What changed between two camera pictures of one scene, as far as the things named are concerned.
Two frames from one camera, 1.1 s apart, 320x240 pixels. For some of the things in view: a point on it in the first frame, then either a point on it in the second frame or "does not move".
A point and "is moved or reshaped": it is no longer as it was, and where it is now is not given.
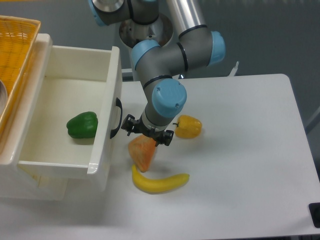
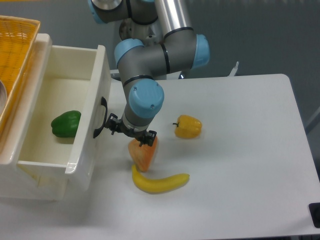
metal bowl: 3,97 does not move
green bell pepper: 84,125 to 65,124
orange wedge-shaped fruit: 142,148 does not move
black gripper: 130,124 to 115,124
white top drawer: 78,131 is moved or reshaped
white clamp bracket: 234,70 does not move
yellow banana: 158,186 does not move
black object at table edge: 314,208 does not move
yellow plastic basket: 18,38 does not move
